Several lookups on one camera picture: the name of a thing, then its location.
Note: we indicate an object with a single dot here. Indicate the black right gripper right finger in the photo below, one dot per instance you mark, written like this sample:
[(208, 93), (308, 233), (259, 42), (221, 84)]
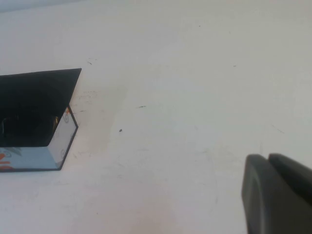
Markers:
[(292, 170)]

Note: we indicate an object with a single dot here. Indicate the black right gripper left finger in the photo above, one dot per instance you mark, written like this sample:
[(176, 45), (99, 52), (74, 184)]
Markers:
[(263, 200)]

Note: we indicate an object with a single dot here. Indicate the black patterned glasses case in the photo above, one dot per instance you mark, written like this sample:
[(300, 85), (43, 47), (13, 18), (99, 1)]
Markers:
[(36, 92)]

